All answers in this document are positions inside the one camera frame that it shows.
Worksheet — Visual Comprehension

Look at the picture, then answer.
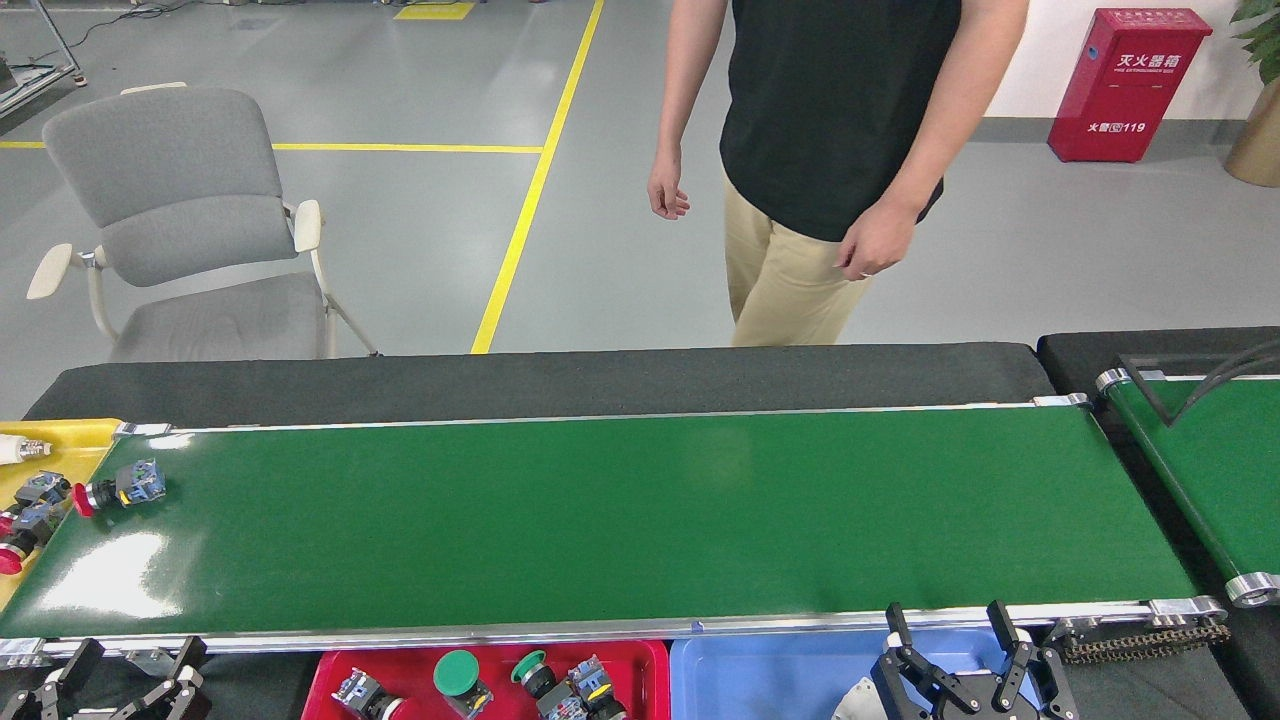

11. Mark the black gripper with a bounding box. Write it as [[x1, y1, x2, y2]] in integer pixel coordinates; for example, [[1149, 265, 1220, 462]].
[[872, 600, 1079, 720]]

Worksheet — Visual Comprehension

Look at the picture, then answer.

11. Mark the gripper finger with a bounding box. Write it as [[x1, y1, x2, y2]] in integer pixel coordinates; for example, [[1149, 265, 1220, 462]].
[[0, 640, 106, 720], [95, 637, 213, 720]]

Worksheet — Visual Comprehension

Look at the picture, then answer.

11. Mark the white circuit breaker red lever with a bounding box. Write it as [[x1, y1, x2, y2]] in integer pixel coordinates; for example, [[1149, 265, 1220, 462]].
[[830, 677, 886, 720]]

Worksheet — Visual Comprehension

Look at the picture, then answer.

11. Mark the blue plastic tray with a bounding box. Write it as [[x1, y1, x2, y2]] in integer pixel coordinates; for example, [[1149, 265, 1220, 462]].
[[668, 627, 1051, 720]]

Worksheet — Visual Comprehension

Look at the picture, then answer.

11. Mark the yellow plastic tray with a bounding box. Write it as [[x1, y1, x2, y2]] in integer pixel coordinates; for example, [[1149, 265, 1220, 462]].
[[0, 418, 123, 613]]

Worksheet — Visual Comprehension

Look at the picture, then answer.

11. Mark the short green conveyor belt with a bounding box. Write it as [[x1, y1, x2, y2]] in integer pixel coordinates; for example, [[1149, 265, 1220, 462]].
[[1095, 368, 1280, 608]]

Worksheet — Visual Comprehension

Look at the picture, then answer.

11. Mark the red plastic tray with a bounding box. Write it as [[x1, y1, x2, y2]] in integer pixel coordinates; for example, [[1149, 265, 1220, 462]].
[[302, 640, 671, 720]]

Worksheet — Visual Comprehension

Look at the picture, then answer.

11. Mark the long green conveyor belt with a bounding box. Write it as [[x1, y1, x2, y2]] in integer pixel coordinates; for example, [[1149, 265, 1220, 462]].
[[0, 393, 1229, 669]]

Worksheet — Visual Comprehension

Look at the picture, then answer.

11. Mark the person's left hand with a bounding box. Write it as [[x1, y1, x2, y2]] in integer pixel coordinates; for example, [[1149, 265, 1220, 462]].
[[835, 195, 919, 281]]

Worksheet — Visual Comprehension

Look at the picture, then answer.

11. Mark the person's right hand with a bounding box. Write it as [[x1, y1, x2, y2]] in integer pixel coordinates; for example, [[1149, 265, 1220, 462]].
[[647, 150, 693, 221]]

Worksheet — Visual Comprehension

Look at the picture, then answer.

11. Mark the grey office chair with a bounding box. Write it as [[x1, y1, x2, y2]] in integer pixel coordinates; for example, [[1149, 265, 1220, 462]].
[[27, 82, 381, 363]]

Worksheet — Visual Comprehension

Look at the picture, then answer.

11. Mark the person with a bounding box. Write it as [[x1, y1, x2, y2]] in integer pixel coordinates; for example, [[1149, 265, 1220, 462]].
[[647, 0, 1031, 348]]

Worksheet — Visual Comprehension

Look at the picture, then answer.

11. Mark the red fire extinguisher box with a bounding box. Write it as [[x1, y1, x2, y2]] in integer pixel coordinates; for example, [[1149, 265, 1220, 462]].
[[1047, 8, 1214, 164]]

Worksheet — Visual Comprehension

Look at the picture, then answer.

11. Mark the potted plant gold pot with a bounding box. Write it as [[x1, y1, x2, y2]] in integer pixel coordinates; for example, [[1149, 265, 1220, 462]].
[[1225, 0, 1280, 189]]

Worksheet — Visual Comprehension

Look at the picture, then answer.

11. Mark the metal trolley rack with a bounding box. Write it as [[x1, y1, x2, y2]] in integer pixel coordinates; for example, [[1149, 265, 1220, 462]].
[[0, 0, 86, 116]]

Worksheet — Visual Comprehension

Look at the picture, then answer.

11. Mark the conveyor drive chain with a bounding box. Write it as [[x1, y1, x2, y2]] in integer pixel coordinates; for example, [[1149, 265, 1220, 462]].
[[1045, 612, 1233, 666]]

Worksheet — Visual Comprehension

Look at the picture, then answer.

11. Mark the black guide bracket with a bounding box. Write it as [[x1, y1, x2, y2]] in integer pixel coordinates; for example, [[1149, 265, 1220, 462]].
[[1118, 340, 1280, 426]]

